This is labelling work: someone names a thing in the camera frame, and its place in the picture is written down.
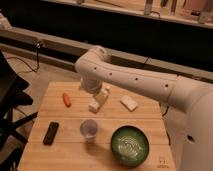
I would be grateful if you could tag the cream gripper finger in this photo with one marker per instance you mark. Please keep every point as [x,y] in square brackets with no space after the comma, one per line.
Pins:
[102,96]

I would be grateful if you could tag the black chair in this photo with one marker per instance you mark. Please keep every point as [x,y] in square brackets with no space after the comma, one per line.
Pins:
[12,94]

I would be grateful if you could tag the green ceramic bowl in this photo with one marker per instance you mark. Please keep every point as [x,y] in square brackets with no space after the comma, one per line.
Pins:
[129,146]

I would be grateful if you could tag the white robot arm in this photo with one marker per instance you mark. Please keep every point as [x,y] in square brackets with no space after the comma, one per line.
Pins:
[193,97]

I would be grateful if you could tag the orange carrot-shaped object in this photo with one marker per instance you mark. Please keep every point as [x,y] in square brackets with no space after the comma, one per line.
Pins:
[66,100]

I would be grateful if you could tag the white plastic bottle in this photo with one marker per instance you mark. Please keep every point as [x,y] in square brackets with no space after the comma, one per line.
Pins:
[94,105]

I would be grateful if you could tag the white rectangular block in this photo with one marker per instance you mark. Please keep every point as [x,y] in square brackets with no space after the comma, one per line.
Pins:
[129,103]

